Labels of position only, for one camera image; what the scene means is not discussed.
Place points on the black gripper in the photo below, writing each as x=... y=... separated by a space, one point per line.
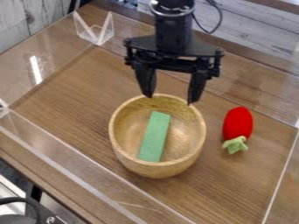
x=198 y=59

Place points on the green rectangular block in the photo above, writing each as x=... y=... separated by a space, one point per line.
x=153 y=145

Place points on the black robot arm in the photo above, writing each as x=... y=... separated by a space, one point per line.
x=174 y=20

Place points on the brown wooden bowl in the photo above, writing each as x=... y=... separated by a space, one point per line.
x=185 y=141

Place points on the red plush strawberry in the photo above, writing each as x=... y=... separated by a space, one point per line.
x=238 y=127

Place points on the black table clamp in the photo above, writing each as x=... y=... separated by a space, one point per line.
x=22 y=208

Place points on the clear acrylic corner bracket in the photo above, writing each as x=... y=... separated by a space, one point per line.
x=98 y=35

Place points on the clear acrylic tray wall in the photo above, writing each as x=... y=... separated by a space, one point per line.
x=87 y=188

